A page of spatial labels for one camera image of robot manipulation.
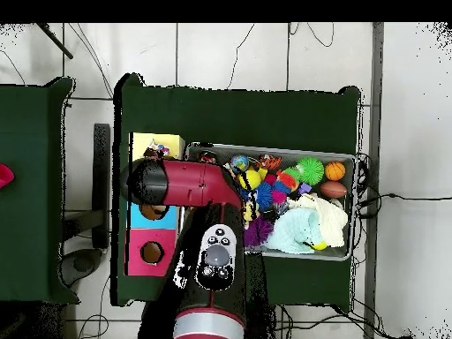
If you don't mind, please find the silver mesh bin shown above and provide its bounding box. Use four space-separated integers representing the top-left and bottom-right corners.
185 141 357 262

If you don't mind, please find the wooden three-hole box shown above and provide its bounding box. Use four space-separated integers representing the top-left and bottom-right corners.
124 132 186 277

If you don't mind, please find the yellow ball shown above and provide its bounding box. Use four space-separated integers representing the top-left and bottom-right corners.
238 169 262 191

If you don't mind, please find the globe print ball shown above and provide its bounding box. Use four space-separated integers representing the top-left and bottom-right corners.
230 154 251 173

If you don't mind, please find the purple spiky toy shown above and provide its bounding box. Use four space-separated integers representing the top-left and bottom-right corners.
243 215 275 248

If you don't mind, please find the dark green tablecloth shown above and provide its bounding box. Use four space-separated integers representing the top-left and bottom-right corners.
110 72 362 307
0 76 80 305

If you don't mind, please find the mint knitted cloth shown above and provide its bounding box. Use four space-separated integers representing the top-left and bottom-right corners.
263 207 320 255

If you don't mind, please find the green spiky ball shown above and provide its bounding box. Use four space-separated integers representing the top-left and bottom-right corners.
295 155 325 187

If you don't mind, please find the brown toy football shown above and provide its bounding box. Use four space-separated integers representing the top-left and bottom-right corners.
319 180 349 200

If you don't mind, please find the small orange basketball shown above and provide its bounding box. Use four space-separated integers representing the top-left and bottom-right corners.
323 161 347 182

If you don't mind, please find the cream knitted cloth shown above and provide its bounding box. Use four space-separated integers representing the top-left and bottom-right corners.
287 192 350 249

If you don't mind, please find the black panel stand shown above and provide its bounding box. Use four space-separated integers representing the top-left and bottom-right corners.
92 123 111 250

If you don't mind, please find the gray rounded stand base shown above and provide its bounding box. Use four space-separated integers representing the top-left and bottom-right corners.
59 247 104 288

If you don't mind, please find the pink object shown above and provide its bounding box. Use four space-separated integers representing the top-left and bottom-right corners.
0 162 16 190

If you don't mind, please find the black rod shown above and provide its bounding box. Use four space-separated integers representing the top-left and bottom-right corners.
35 22 74 60

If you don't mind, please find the black cable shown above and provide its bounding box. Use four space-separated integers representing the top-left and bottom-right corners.
356 192 452 216

